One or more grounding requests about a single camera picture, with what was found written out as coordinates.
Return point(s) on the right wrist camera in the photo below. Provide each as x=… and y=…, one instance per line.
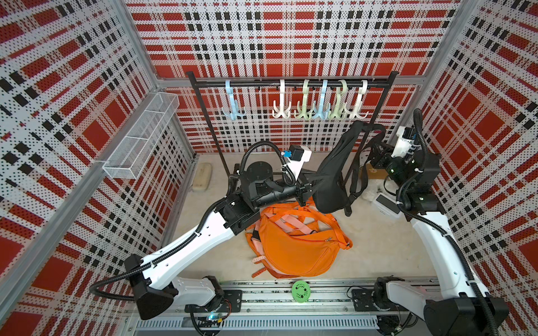
x=405, y=142

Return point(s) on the white hook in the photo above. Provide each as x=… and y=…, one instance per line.
x=280, y=109
x=355, y=112

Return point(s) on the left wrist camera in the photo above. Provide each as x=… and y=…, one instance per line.
x=297, y=153

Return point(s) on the pale green hook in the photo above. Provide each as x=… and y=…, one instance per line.
x=338, y=111

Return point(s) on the white hook far right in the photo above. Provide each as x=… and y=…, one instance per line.
x=355, y=112

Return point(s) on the white teddy bear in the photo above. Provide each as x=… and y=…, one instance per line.
x=376, y=178

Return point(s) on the white digital clock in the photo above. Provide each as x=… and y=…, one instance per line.
x=386, y=204

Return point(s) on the white wire basket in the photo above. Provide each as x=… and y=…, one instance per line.
x=130, y=157

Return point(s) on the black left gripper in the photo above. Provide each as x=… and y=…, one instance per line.
x=302, y=190

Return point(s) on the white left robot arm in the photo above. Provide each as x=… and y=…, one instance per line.
x=265, y=176

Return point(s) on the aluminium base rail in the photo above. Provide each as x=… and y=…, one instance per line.
x=335, y=306

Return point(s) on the black metal clothes rack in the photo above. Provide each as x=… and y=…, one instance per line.
x=315, y=84

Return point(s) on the beige glasses case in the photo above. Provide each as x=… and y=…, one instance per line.
x=202, y=177

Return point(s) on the light green hook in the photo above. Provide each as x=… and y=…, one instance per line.
x=302, y=110

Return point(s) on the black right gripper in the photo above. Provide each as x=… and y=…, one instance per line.
x=379, y=158

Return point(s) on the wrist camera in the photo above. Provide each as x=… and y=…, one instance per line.
x=297, y=153
x=405, y=142

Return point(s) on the green round disc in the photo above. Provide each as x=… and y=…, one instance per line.
x=301, y=291

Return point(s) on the black sling bag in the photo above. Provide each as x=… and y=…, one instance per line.
x=330, y=194

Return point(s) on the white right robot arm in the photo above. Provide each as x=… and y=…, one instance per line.
x=463, y=305

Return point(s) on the orange sling bag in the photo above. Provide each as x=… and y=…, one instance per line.
x=291, y=240

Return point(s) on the light blue hook far left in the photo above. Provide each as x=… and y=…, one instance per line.
x=233, y=112

